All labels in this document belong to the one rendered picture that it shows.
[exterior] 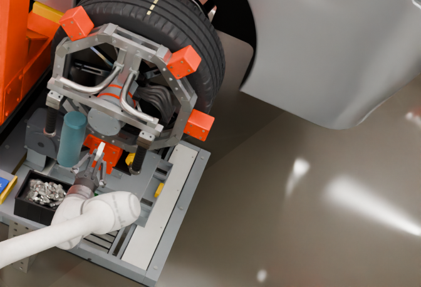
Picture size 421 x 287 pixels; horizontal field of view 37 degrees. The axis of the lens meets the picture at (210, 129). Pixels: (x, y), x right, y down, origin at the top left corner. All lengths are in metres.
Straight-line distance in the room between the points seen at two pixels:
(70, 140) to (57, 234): 0.77
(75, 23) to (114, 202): 0.71
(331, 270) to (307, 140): 0.86
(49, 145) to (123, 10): 0.84
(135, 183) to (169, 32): 0.94
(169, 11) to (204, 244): 1.28
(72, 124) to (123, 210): 0.66
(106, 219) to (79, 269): 1.11
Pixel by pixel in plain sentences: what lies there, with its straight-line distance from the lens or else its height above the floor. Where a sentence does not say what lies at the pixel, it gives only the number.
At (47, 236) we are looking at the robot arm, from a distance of 1.77.
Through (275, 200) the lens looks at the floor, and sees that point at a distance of 3.44.
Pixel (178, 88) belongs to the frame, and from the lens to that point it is 2.27.
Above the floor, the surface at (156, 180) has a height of 0.15.
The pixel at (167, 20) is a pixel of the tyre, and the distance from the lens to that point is 2.30.
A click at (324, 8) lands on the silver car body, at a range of 2.44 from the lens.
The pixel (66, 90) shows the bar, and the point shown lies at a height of 0.98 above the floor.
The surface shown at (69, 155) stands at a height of 0.56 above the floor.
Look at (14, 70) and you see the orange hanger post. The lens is 2.54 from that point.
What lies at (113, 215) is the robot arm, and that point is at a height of 1.04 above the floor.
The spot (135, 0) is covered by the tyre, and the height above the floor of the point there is 1.17.
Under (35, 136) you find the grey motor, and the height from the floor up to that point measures 0.36.
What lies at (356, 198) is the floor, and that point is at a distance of 3.69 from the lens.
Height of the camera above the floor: 2.59
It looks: 46 degrees down
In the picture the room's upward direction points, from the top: 24 degrees clockwise
